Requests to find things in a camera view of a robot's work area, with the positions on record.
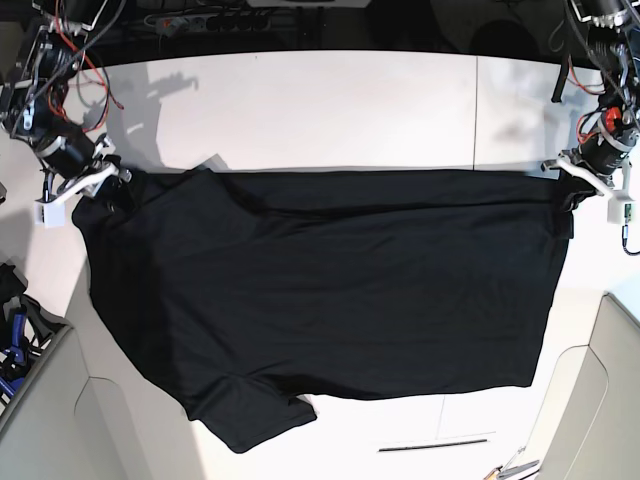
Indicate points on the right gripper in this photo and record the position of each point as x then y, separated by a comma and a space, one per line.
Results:
71, 154

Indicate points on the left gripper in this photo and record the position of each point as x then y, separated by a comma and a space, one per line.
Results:
608, 144

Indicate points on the black T-shirt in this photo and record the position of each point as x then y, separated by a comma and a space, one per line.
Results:
241, 294

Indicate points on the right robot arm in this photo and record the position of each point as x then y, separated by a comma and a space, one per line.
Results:
56, 50

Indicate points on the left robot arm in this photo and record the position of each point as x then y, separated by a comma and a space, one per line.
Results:
608, 33

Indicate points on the blue black clutter pile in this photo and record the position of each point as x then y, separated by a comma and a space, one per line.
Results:
26, 331

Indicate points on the grey power strip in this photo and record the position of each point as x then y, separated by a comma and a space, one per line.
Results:
228, 21

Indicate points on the left beige partition panel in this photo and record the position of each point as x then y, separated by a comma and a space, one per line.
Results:
63, 423

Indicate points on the beige partition panel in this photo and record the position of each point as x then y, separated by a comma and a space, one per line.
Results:
63, 423
588, 424

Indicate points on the right beige partition panel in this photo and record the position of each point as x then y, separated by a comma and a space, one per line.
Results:
588, 424

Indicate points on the black thin rod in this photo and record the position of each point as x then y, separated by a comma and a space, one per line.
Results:
433, 446

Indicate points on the grey tool at bottom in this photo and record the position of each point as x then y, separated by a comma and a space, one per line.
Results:
514, 472

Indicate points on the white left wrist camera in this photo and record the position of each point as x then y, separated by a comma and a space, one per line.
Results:
620, 208

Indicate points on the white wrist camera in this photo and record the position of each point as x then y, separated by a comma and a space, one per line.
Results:
49, 215
620, 208

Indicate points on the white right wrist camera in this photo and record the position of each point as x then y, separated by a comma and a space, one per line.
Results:
49, 215

